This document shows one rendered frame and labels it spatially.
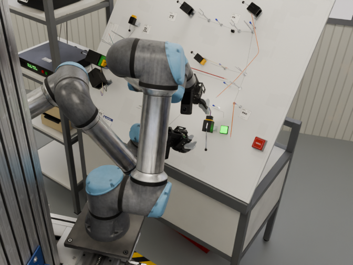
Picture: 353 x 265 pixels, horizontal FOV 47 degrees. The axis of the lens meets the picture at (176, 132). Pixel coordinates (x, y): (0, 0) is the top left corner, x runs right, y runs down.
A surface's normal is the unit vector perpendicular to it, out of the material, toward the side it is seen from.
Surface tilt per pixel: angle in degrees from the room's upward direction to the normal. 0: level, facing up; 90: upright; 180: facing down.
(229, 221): 90
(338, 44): 90
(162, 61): 62
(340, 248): 0
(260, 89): 53
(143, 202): 68
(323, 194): 0
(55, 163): 0
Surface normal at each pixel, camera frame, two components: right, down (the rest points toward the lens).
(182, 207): -0.57, 0.46
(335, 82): -0.22, 0.57
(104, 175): -0.08, -0.82
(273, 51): -0.43, -0.11
